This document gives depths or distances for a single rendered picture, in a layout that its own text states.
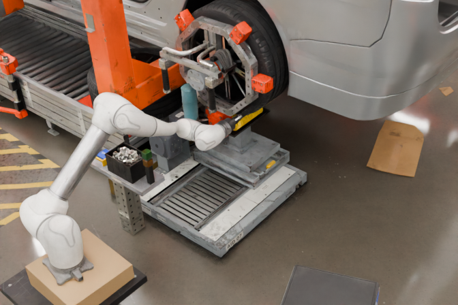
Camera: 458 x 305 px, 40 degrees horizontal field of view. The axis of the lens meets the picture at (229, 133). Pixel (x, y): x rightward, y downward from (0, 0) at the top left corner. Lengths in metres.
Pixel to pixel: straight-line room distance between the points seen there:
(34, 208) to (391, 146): 2.40
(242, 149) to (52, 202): 1.36
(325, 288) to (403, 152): 1.62
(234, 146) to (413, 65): 1.33
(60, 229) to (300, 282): 1.10
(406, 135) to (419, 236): 0.98
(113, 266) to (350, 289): 1.09
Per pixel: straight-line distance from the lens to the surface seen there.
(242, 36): 3.25
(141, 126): 2.86
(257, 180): 3.79
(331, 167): 4.14
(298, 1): 3.15
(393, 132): 4.49
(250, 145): 3.93
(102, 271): 3.03
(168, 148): 3.81
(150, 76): 3.83
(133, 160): 3.35
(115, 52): 3.55
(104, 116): 2.95
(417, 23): 3.00
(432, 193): 4.04
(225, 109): 3.58
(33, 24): 5.84
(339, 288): 2.95
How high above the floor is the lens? 2.55
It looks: 35 degrees down
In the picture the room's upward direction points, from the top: 3 degrees counter-clockwise
